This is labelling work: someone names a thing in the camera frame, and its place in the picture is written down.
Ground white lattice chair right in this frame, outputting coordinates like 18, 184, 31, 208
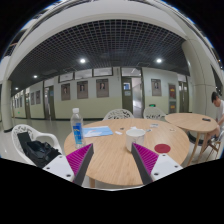
143, 107, 166, 120

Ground clear plastic water bottle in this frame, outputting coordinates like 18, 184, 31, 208
70, 108, 85, 149

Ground seated person white shirt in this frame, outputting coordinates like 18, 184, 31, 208
204, 92, 224, 143

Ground white lattice chair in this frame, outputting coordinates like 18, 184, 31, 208
143, 107, 166, 120
104, 109, 133, 120

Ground red round coaster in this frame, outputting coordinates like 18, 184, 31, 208
154, 144, 171, 153

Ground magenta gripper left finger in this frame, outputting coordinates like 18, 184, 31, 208
42, 143, 95, 187

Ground round wooden table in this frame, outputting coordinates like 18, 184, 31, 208
63, 117, 191, 189
165, 113, 217, 165

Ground white lattice chair centre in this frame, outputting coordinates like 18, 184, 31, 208
104, 109, 133, 120

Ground black phone on table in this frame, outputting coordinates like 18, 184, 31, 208
202, 118, 211, 122

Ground wooden chair far right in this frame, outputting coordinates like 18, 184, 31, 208
208, 131, 224, 153

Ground white plastic chair left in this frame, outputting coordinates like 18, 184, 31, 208
11, 124, 62, 165

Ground black bag on chair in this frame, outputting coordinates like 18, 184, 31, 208
17, 132, 60, 168

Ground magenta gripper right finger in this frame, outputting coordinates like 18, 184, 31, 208
130, 142, 184, 186

